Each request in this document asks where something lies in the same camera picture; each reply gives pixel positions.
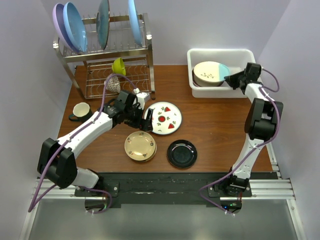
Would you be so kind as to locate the steel dish rack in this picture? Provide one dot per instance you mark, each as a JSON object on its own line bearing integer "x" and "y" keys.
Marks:
{"x": 88, "y": 71}

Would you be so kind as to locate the black small plate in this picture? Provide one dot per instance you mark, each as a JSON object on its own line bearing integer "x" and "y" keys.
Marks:
{"x": 182, "y": 154}

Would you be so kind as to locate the dark green mug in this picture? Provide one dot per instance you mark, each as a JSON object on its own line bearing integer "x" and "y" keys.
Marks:
{"x": 81, "y": 113}

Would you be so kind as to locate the white floral bottom plate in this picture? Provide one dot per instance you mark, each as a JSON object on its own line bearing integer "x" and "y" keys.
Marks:
{"x": 166, "y": 118}

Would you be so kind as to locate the dark teal plate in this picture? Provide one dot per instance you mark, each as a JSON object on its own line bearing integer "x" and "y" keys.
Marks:
{"x": 103, "y": 23}

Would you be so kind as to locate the white plastic bin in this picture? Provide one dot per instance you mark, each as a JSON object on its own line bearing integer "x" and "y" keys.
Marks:
{"x": 235, "y": 59}

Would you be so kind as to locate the cream and teal plate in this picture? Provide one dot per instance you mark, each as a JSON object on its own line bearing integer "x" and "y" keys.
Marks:
{"x": 212, "y": 67}

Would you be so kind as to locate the cream yellow small plate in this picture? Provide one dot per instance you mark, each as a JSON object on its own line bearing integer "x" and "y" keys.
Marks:
{"x": 135, "y": 138}

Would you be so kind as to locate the light blue plate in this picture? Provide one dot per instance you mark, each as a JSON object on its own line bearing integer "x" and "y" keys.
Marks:
{"x": 75, "y": 28}

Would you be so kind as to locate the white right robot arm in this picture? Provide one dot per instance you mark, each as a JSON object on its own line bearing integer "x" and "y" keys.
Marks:
{"x": 261, "y": 127}

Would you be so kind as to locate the red rimmed cream plate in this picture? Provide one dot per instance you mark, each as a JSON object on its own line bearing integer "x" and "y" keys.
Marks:
{"x": 206, "y": 80}

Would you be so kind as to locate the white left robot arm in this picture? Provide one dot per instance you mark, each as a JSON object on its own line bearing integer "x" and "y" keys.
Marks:
{"x": 57, "y": 160}

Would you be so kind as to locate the pale blue plate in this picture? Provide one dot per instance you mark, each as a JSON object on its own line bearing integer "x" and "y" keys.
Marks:
{"x": 134, "y": 23}

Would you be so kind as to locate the lime green bowl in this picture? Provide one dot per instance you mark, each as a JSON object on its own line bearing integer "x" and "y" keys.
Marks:
{"x": 118, "y": 66}

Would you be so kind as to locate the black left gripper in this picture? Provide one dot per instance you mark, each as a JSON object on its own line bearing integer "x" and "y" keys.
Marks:
{"x": 145, "y": 125}

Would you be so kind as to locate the red patterned white bowl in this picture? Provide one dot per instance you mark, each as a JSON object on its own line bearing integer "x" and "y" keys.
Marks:
{"x": 113, "y": 85}

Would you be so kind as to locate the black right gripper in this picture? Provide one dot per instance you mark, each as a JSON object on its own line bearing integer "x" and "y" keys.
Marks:
{"x": 231, "y": 78}

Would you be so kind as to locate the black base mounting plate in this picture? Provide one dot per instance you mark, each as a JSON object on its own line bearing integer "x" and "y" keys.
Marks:
{"x": 182, "y": 188}

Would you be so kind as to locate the purple plate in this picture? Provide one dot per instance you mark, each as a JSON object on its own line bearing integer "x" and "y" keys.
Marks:
{"x": 58, "y": 21}

